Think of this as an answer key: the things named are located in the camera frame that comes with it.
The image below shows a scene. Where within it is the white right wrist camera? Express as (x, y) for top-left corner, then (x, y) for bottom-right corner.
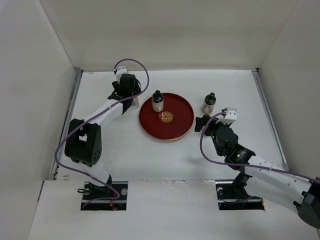
(216, 107), (237, 126)

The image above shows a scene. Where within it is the white-filled bottle black cap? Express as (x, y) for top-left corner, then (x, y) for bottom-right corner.
(151, 90), (164, 113)

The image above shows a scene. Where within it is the left aluminium frame rail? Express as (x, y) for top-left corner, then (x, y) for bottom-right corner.
(49, 67), (83, 180)

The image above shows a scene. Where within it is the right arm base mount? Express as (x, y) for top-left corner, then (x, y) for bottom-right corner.
(215, 180), (265, 211)

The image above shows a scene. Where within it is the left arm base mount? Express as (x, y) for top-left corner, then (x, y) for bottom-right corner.
(77, 181), (129, 211)

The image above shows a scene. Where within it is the right aluminium frame rail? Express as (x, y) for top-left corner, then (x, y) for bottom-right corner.
(251, 68), (290, 171)

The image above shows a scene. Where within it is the blue-label jar silver lid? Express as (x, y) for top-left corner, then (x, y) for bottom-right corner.
(131, 97), (140, 108)

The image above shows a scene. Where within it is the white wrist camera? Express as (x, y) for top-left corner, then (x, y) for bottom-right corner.
(114, 66), (129, 83)
(216, 107), (237, 126)

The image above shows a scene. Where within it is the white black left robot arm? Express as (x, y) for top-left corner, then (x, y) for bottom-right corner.
(64, 73), (141, 200)

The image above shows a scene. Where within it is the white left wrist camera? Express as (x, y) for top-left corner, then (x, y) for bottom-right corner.
(114, 66), (129, 83)

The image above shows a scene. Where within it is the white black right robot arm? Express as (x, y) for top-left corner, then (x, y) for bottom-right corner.
(194, 111), (320, 229)

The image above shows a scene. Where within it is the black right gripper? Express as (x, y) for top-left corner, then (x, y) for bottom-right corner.
(194, 114), (231, 156)

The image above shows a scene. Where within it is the red round lacquer tray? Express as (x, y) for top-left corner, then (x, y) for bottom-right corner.
(139, 92), (195, 141)

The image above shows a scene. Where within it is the tan powder bottle black cap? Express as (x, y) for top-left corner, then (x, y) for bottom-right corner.
(201, 92), (217, 115)

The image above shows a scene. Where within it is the aluminium frame rail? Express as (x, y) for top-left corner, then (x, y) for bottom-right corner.
(49, 67), (83, 180)
(251, 68), (290, 171)

